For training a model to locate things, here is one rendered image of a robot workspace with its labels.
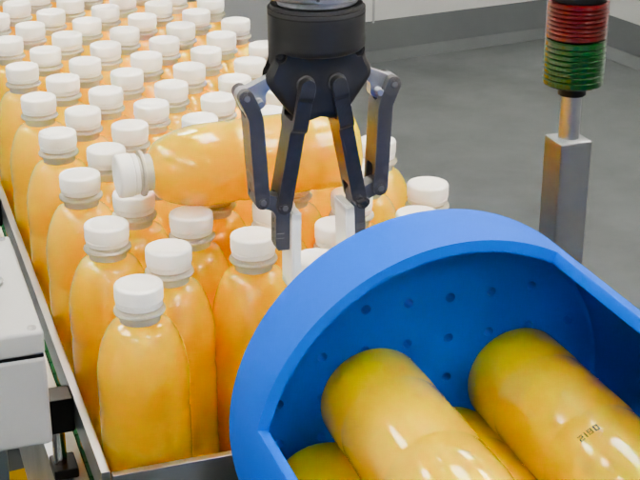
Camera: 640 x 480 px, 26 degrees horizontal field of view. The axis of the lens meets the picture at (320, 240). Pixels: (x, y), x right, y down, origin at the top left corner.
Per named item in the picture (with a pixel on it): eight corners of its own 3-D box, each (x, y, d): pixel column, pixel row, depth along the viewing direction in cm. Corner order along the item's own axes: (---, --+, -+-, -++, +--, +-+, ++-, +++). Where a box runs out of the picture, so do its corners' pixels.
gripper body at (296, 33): (275, 12, 101) (278, 134, 104) (386, 4, 103) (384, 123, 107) (249, -9, 107) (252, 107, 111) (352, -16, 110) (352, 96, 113)
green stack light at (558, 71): (559, 93, 142) (563, 47, 140) (530, 77, 148) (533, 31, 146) (614, 88, 144) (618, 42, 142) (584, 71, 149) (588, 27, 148)
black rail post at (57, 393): (54, 481, 123) (48, 403, 120) (50, 464, 126) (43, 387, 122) (79, 477, 124) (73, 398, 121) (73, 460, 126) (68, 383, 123)
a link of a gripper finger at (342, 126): (313, 68, 109) (330, 63, 110) (342, 194, 114) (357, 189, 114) (329, 81, 106) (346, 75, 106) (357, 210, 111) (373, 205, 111)
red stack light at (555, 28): (563, 46, 140) (566, 8, 138) (533, 31, 146) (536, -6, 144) (618, 41, 142) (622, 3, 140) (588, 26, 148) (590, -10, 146)
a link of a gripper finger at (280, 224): (290, 190, 110) (253, 194, 109) (290, 250, 111) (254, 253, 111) (285, 184, 111) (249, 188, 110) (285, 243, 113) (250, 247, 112)
